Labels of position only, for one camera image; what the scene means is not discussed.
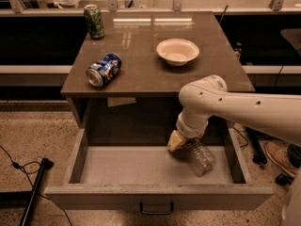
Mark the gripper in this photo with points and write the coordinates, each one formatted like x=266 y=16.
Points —
x=190 y=130

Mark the clear plastic water bottle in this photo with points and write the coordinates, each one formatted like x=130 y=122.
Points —
x=200 y=157

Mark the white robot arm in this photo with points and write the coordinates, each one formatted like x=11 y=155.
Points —
x=275 y=115

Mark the brown cabinet with counter top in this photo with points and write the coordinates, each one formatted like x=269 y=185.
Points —
x=144 y=76

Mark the paper note under counter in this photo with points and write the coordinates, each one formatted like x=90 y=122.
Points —
x=120 y=101

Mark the open grey top drawer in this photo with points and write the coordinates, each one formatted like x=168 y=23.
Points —
x=120 y=177

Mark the black tripod leg right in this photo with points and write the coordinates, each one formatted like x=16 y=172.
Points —
x=259 y=156

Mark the black tripod leg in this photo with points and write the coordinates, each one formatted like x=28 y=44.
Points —
x=45 y=165
x=259 y=156

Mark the white paper bowl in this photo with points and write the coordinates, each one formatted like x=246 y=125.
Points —
x=177 y=52

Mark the blue soda can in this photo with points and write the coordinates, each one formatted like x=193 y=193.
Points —
x=101 y=72

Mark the brown shoe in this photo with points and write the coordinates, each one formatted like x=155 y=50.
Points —
x=278 y=155

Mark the black stand foot right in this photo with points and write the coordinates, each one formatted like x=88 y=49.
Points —
x=283 y=179

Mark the dark jeans leg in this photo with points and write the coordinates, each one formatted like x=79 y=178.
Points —
x=294 y=154

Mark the black tripod leg left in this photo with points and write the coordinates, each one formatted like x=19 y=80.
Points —
x=45 y=165

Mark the green soda can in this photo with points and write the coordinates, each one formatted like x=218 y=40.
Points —
x=94 y=21

